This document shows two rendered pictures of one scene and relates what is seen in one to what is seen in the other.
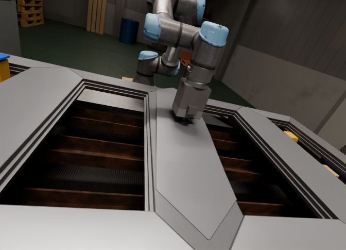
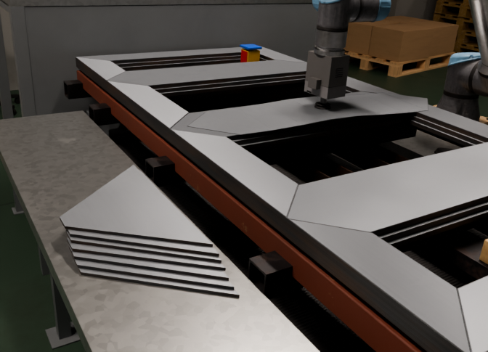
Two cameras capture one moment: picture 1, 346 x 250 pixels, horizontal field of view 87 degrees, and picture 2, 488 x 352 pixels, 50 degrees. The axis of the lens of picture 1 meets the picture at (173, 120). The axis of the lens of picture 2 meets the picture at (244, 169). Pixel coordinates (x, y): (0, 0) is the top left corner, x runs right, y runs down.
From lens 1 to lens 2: 1.22 m
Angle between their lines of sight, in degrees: 66
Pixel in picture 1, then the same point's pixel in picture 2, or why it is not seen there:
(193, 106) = (315, 78)
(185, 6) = not seen: outside the picture
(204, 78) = (319, 41)
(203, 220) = (200, 124)
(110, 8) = not seen: outside the picture
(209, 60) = (321, 19)
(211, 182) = (245, 125)
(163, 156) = (245, 109)
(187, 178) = (234, 117)
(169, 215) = (191, 115)
